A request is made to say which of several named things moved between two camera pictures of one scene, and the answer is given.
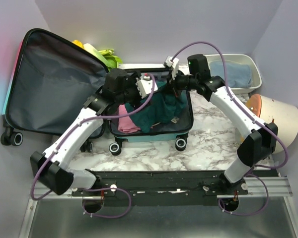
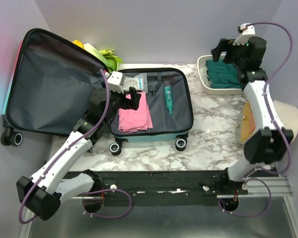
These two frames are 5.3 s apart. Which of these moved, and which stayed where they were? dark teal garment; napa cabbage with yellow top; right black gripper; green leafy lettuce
Moved: right black gripper; dark teal garment
Stayed: napa cabbage with yellow top; green leafy lettuce
